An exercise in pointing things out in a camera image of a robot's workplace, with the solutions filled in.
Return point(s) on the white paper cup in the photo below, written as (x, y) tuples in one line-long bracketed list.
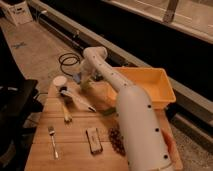
[(59, 82)]

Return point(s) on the green chili pepper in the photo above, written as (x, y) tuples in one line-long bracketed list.
[(109, 112)]

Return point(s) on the blue sponge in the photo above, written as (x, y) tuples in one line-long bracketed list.
[(77, 78)]

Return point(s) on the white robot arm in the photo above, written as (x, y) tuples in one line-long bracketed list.
[(142, 137)]

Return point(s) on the orange bowl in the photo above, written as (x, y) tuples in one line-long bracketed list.
[(169, 143)]

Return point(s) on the white cardboard box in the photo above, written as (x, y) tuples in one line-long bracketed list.
[(17, 14)]

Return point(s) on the yellow plastic bin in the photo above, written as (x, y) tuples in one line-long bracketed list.
[(154, 80)]

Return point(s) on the black chair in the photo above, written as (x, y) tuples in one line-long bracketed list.
[(12, 118)]

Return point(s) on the brown whiteboard eraser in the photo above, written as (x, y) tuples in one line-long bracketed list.
[(94, 141)]

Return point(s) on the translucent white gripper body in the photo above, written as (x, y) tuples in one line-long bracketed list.
[(85, 76)]

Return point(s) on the silver fork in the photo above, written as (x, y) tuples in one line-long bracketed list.
[(51, 133)]

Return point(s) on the purple grape bunch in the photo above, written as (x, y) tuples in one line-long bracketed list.
[(116, 142)]

